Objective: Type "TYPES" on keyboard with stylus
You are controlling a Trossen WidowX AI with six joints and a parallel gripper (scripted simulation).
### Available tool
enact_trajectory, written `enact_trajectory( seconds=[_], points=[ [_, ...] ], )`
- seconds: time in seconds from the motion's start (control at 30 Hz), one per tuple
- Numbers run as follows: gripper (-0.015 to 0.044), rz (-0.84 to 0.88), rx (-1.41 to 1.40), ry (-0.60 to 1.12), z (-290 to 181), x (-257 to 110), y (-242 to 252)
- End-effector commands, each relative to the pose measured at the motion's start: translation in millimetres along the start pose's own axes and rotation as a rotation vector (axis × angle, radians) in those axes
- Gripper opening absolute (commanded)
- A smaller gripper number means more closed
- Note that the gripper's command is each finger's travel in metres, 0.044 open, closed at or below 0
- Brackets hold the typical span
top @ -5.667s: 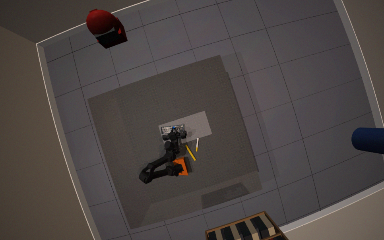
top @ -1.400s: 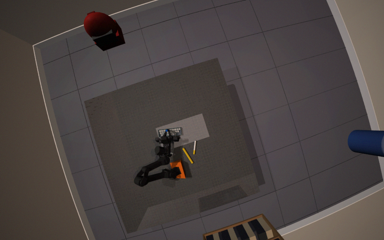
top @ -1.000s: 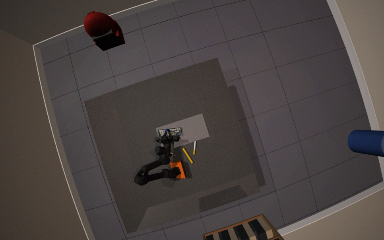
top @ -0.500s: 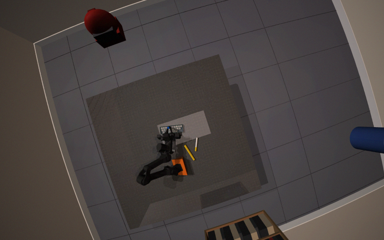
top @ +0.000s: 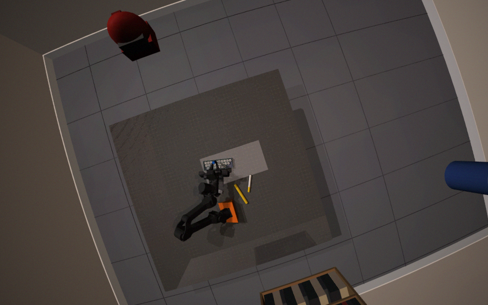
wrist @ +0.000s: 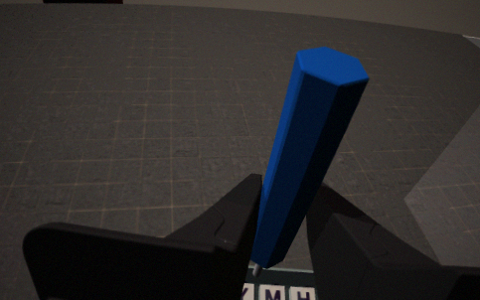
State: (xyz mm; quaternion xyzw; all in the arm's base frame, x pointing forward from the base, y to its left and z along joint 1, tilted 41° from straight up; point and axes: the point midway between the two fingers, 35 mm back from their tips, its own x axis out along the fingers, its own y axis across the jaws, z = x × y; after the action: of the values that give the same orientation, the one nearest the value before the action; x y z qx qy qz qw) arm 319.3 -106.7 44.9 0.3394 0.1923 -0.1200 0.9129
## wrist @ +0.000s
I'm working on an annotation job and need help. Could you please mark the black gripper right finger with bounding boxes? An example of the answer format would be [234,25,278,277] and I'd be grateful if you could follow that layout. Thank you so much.
[306,182,480,300]

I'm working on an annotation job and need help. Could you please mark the blue stylus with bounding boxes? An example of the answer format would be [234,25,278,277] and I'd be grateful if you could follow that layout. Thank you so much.
[250,47,369,277]

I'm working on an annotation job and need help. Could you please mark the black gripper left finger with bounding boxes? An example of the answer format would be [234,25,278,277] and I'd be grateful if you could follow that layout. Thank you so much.
[22,174,262,300]

